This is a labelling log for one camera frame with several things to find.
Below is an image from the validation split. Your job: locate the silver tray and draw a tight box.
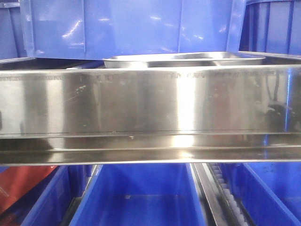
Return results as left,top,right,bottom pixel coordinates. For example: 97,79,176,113
103,51,265,69

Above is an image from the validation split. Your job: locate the blue bin lower centre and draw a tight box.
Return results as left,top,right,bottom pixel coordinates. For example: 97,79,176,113
70,163,205,226

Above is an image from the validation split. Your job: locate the blue bin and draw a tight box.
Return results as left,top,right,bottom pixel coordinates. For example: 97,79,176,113
70,163,205,226
219,162,301,226
19,164,95,226

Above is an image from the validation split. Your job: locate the large blue crate behind tray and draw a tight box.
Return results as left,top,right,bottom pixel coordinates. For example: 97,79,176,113
20,0,246,60

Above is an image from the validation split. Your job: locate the blue bin lower left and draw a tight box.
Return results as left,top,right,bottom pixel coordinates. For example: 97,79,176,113
19,164,95,226

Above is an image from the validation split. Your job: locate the blue bin lower right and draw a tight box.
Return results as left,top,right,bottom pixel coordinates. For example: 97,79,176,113
219,162,301,226

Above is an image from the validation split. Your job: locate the blue crate upper right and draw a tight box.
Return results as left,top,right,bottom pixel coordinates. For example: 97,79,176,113
239,0,301,55

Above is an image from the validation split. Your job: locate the red object in left bin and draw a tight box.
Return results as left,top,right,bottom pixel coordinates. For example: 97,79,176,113
0,166,56,213

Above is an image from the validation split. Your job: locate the blue crate upper left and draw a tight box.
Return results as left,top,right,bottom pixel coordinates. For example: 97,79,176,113
0,0,27,59

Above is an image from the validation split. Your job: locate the stainless steel shelf front rail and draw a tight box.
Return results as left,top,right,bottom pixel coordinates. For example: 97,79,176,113
0,65,301,166

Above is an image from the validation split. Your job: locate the white roller track rail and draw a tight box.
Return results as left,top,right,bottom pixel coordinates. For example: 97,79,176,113
190,163,254,226

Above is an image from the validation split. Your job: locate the metal divider rail left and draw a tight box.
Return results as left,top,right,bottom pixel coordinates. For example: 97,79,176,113
60,165,100,226

